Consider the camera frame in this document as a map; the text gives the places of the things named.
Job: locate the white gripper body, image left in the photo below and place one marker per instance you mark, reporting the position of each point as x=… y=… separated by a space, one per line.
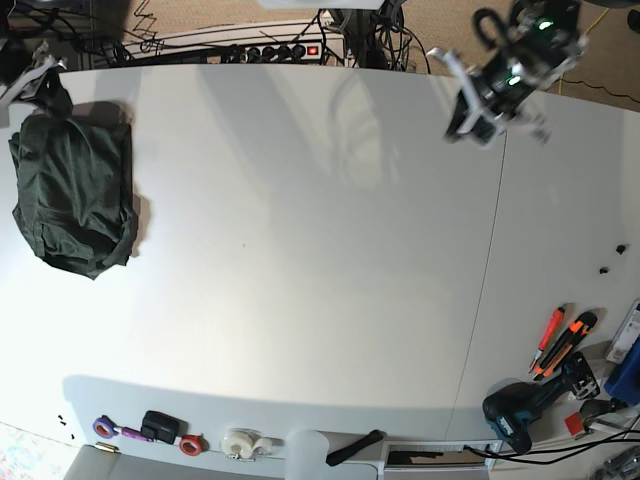
x=19 y=68

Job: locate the white gripper body, image right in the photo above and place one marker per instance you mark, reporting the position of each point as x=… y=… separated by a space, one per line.
x=489 y=118

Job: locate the dark green t-shirt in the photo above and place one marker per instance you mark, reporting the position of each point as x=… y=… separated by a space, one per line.
x=74 y=176

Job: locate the orange black utility knife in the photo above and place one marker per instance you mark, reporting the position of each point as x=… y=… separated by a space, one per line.
x=569 y=339

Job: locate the blue box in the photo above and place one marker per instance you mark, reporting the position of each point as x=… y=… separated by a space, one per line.
x=623 y=383

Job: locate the red square tag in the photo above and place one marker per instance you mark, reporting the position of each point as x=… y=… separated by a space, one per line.
x=574 y=424

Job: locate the purple tape roll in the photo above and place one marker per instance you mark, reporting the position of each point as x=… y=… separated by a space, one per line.
x=104 y=427

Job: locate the white plastic cup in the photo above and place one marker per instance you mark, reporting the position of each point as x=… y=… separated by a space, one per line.
x=306 y=452

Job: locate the red tape roll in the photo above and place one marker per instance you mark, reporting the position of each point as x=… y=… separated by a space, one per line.
x=192 y=445

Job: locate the black power strip red switch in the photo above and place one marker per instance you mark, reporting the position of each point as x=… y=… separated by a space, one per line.
x=298 y=53

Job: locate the teal black cordless drill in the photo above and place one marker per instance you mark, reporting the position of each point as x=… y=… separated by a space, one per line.
x=511 y=410

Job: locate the black action camera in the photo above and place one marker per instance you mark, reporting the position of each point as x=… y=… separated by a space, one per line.
x=157 y=426

